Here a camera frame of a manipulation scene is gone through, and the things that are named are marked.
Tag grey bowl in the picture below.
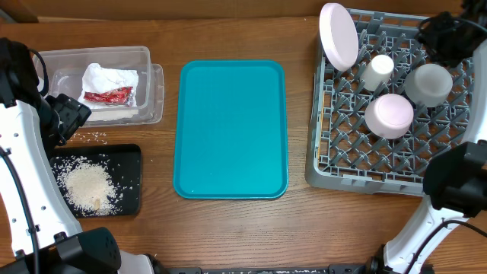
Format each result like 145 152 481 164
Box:
404 63 453 107

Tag red sauce packet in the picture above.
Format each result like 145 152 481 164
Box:
83 86 133 106

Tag white paper cup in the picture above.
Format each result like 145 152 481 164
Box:
360 55 394 91

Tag large pink plate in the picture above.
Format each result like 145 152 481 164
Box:
319 3 358 72

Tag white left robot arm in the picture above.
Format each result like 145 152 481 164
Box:
1 38 166 273

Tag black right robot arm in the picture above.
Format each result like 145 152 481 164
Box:
359 0 486 273

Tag grey dishwasher rack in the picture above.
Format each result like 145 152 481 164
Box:
305 9 474 196

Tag scattered rice grains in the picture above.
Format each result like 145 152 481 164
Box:
70 131 108 145

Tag clear plastic bin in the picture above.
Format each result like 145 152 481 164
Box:
33 46 164 127

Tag black tray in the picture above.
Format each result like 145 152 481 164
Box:
49 144 142 218

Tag white rice pile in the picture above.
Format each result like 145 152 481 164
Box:
53 156 123 217

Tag teal plastic tray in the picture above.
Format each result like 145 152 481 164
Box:
173 59 288 199

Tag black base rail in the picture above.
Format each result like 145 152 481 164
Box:
167 264 366 274

